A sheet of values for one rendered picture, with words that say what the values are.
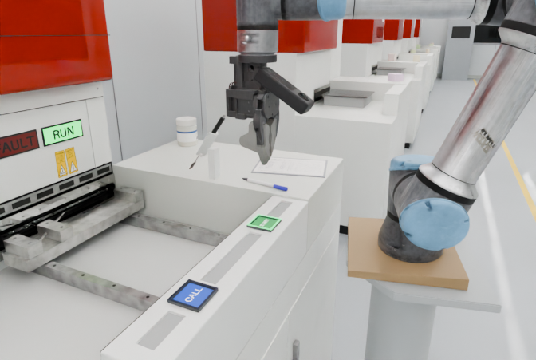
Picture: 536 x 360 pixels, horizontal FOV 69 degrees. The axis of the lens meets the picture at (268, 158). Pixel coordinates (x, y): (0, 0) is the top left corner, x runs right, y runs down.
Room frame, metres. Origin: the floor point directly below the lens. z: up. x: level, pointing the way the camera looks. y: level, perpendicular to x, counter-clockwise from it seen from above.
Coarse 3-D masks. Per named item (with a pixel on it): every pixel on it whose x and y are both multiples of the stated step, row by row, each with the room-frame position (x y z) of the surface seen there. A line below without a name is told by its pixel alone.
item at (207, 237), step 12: (132, 216) 1.00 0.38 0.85; (144, 216) 1.00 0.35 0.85; (144, 228) 0.98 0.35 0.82; (156, 228) 0.96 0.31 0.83; (168, 228) 0.95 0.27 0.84; (180, 228) 0.93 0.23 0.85; (192, 228) 0.93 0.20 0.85; (192, 240) 0.91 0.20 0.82; (204, 240) 0.90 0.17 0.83; (216, 240) 0.88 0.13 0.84
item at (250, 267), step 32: (288, 224) 0.74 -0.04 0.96; (224, 256) 0.62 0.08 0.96; (256, 256) 0.62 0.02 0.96; (288, 256) 0.74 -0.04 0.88; (224, 288) 0.52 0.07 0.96; (256, 288) 0.60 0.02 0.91; (160, 320) 0.46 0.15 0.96; (192, 320) 0.45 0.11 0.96; (224, 320) 0.49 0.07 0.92; (256, 320) 0.59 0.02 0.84; (128, 352) 0.39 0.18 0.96; (160, 352) 0.39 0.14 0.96; (192, 352) 0.42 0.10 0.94; (224, 352) 0.49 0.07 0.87
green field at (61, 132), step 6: (54, 126) 0.96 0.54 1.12; (60, 126) 0.97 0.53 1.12; (66, 126) 0.99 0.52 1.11; (72, 126) 1.01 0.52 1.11; (78, 126) 1.02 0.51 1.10; (48, 132) 0.94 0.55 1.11; (54, 132) 0.96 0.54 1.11; (60, 132) 0.97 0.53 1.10; (66, 132) 0.99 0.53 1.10; (72, 132) 1.00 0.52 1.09; (78, 132) 1.02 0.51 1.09; (48, 138) 0.94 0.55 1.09; (54, 138) 0.96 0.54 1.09; (60, 138) 0.97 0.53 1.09; (66, 138) 0.99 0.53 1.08
